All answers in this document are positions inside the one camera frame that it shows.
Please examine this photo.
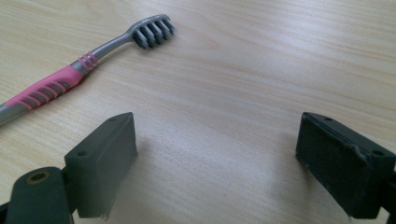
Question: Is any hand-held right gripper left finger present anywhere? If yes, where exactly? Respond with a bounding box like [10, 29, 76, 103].
[64, 111, 139, 220]

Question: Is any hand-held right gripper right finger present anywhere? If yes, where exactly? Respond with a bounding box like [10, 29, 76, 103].
[294, 111, 396, 219]

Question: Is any pink and grey toothbrush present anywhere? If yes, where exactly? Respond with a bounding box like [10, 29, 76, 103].
[0, 13, 177, 126]

